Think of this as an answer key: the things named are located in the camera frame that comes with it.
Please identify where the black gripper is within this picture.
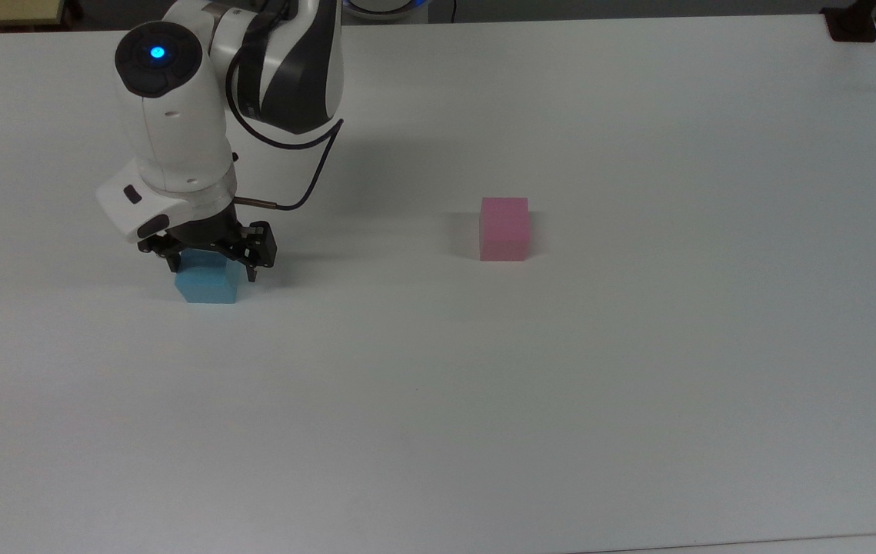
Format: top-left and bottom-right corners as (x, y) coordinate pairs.
(137, 200), (278, 284)

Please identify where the blue foam cube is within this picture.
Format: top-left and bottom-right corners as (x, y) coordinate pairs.
(174, 250), (243, 305)

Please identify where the pink foam cube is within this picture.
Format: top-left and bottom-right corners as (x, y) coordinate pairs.
(479, 196), (531, 262)

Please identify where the yellow wooden board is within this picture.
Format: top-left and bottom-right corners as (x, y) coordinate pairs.
(0, 0), (71, 32)

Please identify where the dark brown stand base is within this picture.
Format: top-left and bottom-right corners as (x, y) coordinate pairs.
(821, 0), (876, 43)

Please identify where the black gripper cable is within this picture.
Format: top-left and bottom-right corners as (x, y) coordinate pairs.
(225, 46), (346, 213)

